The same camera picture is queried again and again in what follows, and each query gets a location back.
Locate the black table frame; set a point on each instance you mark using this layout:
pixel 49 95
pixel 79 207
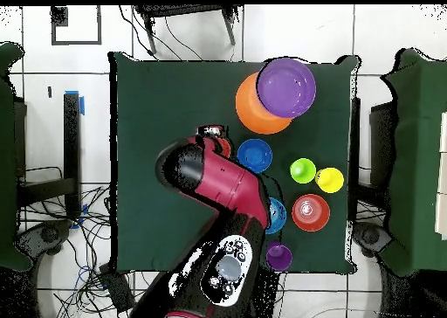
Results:
pixel 72 150
pixel 355 150

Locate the black power strip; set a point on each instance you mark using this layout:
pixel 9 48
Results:
pixel 117 290

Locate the black square floor frame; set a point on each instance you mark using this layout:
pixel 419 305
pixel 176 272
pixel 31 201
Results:
pixel 59 15

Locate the green plastic cup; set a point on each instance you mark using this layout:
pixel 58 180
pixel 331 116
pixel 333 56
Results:
pixel 303 170

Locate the black metal stool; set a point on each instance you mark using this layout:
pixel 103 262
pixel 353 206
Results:
pixel 181 10

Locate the white boxes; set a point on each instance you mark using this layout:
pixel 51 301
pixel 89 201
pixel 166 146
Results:
pixel 442 178

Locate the purple plastic cup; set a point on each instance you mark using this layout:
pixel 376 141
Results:
pixel 279 257

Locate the dark green tablecloth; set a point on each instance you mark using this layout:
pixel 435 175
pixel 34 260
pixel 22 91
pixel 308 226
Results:
pixel 157 105

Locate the yellow plastic cup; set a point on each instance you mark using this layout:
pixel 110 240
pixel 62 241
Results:
pixel 329 180

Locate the blue tape strip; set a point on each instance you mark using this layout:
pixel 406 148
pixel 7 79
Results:
pixel 82 106

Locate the green cloth side table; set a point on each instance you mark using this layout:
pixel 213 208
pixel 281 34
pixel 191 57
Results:
pixel 419 157
pixel 7 157

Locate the purple plastic bowl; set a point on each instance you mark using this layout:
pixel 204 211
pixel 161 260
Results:
pixel 286 87

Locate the black chair base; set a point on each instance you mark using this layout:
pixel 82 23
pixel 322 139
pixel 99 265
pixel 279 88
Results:
pixel 45 235
pixel 370 237

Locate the dark blue plastic bowl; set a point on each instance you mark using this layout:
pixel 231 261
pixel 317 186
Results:
pixel 255 155

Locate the orange-red plastic bowl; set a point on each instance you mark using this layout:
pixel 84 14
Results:
pixel 310 212

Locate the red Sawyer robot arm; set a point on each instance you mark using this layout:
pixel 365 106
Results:
pixel 216 181

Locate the large yellow plastic bowl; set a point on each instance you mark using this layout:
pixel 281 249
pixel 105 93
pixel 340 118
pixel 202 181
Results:
pixel 255 117

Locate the light blue plastic bowl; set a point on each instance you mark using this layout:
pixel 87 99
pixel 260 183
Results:
pixel 279 213

